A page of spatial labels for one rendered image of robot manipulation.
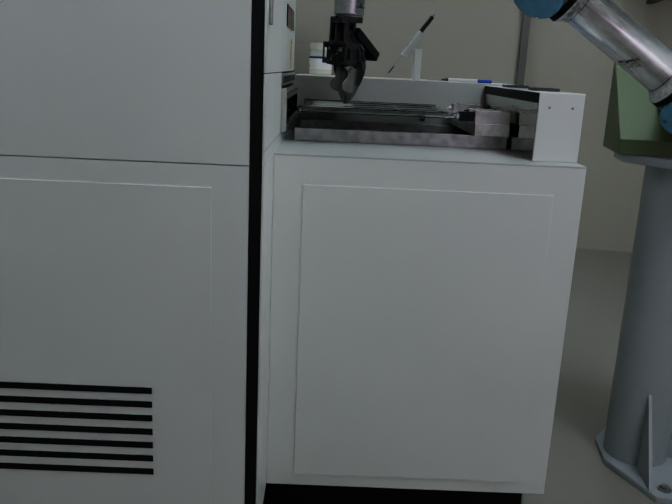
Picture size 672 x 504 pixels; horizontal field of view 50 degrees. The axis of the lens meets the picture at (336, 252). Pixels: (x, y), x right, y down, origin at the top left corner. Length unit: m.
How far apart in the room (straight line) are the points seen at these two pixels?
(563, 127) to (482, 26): 2.85
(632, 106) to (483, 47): 2.52
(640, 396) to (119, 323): 1.31
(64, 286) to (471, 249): 0.79
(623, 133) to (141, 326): 1.19
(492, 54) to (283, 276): 3.07
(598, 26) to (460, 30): 2.79
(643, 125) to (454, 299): 0.67
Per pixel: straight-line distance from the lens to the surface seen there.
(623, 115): 1.90
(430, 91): 2.06
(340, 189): 1.45
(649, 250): 1.93
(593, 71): 4.44
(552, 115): 1.56
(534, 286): 1.55
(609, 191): 4.52
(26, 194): 1.36
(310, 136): 1.71
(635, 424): 2.06
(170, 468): 1.47
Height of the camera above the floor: 0.99
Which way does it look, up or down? 14 degrees down
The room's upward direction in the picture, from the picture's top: 3 degrees clockwise
